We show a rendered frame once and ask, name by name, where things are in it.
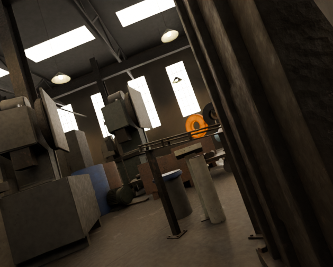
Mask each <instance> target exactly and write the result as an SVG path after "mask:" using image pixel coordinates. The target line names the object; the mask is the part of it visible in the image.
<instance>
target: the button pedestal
mask: <svg viewBox="0 0 333 267"><path fill-rule="evenodd" d="M202 151H203V149H202V145H201V143H197V144H194V145H191V146H188V147H185V148H182V149H179V150H177V151H174V153H175V156H176V158H177V160H179V159H182V158H185V160H186V163H187V165H188V169H189V171H190V174H191V177H192V180H193V182H194V185H195V188H196V191H197V194H198V196H199V199H200V202H201V205H202V208H203V211H204V214H202V215H200V216H201V222H203V221H206V220H209V219H210V217H209V214H208V212H207V209H206V206H205V204H204V201H203V198H202V195H201V192H200V189H199V186H198V184H197V181H196V178H195V176H194V173H193V170H192V167H191V164H190V161H189V160H190V158H192V157H195V156H196V154H197V153H199V152H202Z"/></svg>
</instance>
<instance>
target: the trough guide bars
mask: <svg viewBox="0 0 333 267"><path fill-rule="evenodd" d="M218 125H220V123H217V124H214V125H211V126H207V127H204V128H200V129H196V130H192V131H189V132H185V133H182V134H179V135H175V136H171V137H167V138H164V139H160V140H156V141H153V142H150V143H146V144H143V145H139V146H138V147H139V148H138V149H139V150H140V152H141V153H142V149H143V148H146V150H149V149H148V147H150V146H154V145H159V144H162V146H163V147H165V143H166V142H168V144H169V145H170V144H171V143H170V142H171V141H173V140H177V139H181V138H185V137H189V140H190V141H192V136H193V135H197V134H201V133H204V132H208V131H212V130H216V129H220V128H221V126H220V127H216V128H212V127H215V126H218ZM207 128H212V129H208V130H205V131H200V132H197V133H193V134H191V133H192V132H196V131H199V130H203V129H207ZM186 134H188V135H186ZM182 135H186V136H182ZM178 136H182V137H178ZM174 137H178V138H174ZM171 138H174V139H171ZM170 139H171V140H170ZM164 140H167V141H164ZM159 141H161V142H160V143H156V142H159ZM153 143H156V144H153ZM149 144H152V145H149ZM141 146H144V147H141Z"/></svg>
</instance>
